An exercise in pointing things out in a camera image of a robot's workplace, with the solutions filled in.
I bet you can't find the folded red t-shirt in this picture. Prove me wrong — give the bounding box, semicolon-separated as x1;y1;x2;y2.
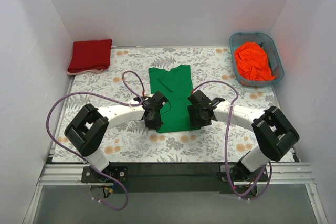
68;39;112;70

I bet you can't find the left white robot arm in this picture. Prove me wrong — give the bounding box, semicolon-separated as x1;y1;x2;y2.
65;91;169;182

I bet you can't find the blue plastic bin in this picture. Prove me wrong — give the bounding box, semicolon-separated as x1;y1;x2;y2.
229;33;284;87

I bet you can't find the green t-shirt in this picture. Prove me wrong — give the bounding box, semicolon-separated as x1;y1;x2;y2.
149;65;193;133

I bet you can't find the aluminium frame rail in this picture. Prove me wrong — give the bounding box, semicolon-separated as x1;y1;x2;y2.
38;162;316;185

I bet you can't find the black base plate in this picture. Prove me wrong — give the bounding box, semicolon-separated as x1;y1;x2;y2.
81;162;268;195

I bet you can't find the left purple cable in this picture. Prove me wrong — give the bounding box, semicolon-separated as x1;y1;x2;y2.
46;70;146;211

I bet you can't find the orange t-shirt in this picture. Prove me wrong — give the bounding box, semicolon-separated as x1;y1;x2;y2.
234;42;276;81

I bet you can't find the folded pink cloth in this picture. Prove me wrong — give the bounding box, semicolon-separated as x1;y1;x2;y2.
67;68;104;76

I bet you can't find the floral table mat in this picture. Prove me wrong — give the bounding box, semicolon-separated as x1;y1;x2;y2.
52;47;278;162

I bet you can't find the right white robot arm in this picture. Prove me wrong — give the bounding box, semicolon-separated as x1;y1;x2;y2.
188;90;300;181

